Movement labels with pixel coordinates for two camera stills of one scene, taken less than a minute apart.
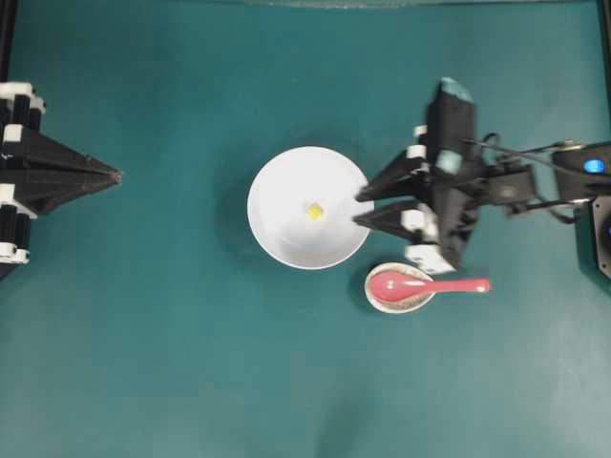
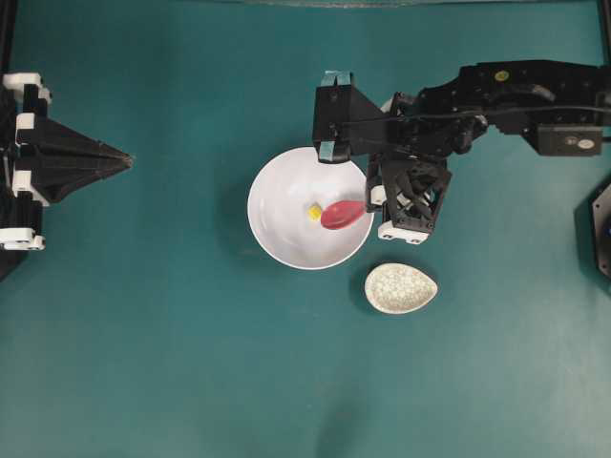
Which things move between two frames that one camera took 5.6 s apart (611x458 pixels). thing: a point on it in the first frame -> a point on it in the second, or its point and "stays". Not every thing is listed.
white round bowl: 303,208 stays
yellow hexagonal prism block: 315,212 stays
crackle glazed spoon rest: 402,306 stays
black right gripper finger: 391,220 -> 374,170
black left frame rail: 8,21 stays
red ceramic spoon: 401,287 -> 343,213
